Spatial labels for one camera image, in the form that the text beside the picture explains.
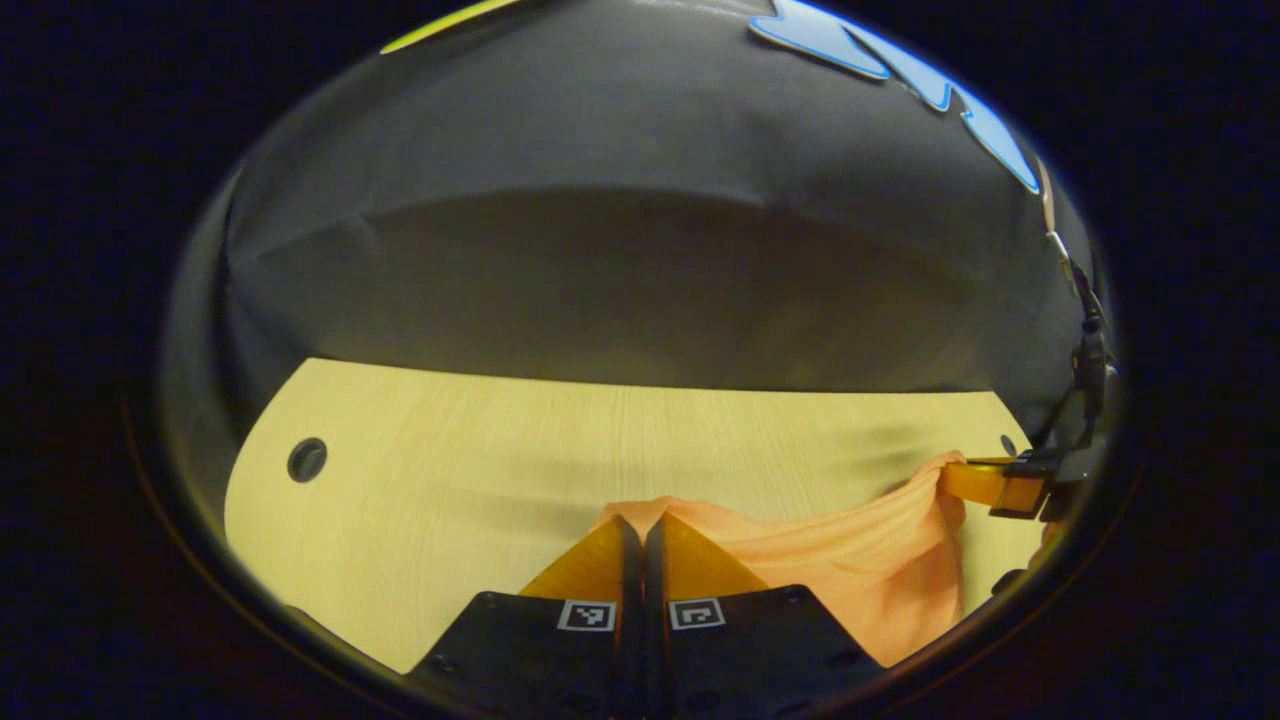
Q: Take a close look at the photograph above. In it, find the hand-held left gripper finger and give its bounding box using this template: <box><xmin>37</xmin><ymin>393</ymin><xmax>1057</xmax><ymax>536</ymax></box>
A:
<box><xmin>642</xmin><ymin>512</ymin><xmax>886</xmax><ymax>719</ymax></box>
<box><xmin>405</xmin><ymin>515</ymin><xmax>643</xmax><ymax>719</ymax></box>

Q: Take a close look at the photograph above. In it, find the orange T-shirt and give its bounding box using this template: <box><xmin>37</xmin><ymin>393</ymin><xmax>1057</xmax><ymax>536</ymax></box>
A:
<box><xmin>590</xmin><ymin>452</ymin><xmax>969</xmax><ymax>669</ymax></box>

